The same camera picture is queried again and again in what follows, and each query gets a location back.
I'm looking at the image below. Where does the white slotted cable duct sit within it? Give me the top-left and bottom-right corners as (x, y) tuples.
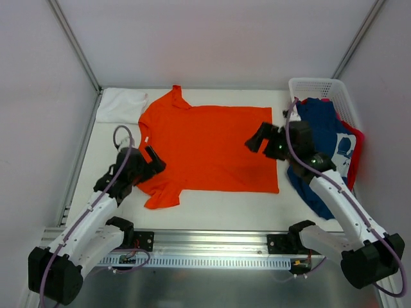
(98, 253), (292, 271)

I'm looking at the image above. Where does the blue printed t shirt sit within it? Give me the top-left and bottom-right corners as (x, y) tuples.
(287, 98), (365, 220)

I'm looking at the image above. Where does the aluminium mounting rail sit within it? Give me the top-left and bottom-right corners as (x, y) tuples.
(40, 205), (363, 255)

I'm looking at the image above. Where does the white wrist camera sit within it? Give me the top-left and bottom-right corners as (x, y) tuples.
(117, 136), (134, 152)
(283, 108), (301, 121)

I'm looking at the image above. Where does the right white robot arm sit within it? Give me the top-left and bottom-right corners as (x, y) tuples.
(245, 121), (407, 297)

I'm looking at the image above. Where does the white plastic basket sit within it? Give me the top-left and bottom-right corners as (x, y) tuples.
(288, 78), (363, 131)

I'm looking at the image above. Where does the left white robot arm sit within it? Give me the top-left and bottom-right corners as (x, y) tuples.
(28, 146), (166, 305)

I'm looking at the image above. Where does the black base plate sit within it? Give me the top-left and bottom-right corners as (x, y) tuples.
(266, 234), (325, 256)
(121, 230), (155, 252)

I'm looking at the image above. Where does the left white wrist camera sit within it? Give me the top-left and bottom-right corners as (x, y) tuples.
(117, 136), (134, 152)

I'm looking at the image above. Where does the folded white t shirt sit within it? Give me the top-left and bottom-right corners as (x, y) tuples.
(96, 88), (148, 124)

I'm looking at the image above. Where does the orange t shirt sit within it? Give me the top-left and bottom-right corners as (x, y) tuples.
(138, 85), (280, 210)

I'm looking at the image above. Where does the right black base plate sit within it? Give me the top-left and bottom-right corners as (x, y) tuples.
(266, 234), (325, 256)

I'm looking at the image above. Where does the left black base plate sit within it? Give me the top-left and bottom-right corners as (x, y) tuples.
(121, 230), (155, 252)

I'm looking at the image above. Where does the red t shirt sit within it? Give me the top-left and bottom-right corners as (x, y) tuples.
(296, 98), (365, 189)

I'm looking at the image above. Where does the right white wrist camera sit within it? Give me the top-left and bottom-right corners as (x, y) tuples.
(283, 108), (301, 121)

